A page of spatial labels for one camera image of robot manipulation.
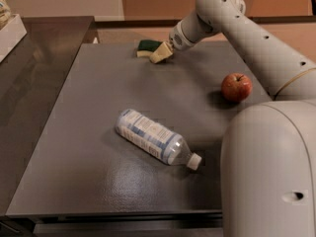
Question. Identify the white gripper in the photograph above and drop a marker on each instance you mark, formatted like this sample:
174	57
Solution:
177	39

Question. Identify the green and yellow sponge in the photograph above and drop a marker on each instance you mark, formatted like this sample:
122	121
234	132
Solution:
146	47

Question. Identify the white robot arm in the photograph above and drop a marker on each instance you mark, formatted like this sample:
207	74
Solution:
268	151

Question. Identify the red apple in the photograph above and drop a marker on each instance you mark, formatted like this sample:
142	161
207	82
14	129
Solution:
236	87

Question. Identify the clear plastic water bottle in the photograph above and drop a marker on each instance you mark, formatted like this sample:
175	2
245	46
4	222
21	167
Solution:
156	139

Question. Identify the dark side counter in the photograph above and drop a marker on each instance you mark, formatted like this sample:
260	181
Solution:
31	77

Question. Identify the white box on counter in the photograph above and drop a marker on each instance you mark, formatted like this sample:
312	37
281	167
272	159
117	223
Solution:
11	35

